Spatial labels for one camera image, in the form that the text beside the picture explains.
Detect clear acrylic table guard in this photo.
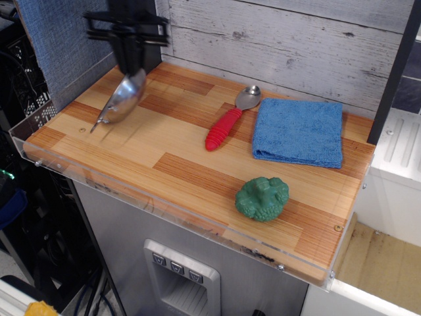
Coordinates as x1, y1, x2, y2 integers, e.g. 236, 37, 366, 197
11, 63, 374, 287

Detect blue fabric panel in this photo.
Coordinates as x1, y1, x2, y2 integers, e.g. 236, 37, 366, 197
14, 1, 116, 111

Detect yellow black object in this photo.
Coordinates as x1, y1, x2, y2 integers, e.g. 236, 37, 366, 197
24, 301, 59, 316

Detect grey ice dispenser panel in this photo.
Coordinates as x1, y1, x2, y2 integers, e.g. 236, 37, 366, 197
143, 239, 222, 315

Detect dark vertical post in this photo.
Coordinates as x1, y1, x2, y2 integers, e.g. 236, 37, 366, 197
367, 0, 420, 145
132, 0, 165, 74

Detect dark right vertical post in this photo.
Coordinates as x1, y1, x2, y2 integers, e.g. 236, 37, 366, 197
367, 0, 420, 145

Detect dark left vertical post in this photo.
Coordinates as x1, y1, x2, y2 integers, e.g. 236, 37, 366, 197
132, 0, 165, 74

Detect red handled silver spoon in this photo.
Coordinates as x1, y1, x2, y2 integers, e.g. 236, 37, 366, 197
205, 85, 262, 151

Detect silver toy fridge cabinet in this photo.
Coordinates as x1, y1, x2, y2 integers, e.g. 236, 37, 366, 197
75, 183, 308, 315

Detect black plastic crate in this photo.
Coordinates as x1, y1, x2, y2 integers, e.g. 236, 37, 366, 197
0, 9, 52, 132

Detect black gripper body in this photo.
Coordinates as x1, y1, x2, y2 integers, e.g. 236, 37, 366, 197
83, 1, 169, 46

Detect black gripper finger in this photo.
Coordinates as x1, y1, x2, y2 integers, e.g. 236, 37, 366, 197
111, 36, 131, 74
130, 36, 145, 76

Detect blue folded cloth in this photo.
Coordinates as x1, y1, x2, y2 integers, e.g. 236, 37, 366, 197
252, 98, 343, 169

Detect white toy sink unit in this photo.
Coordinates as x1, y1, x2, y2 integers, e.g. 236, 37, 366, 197
302, 109, 420, 315

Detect silver metal bowl with handles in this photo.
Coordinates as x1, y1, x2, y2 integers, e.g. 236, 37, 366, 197
90, 68, 147, 133

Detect green toy broccoli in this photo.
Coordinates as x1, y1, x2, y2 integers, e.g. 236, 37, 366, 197
235, 177, 289, 222

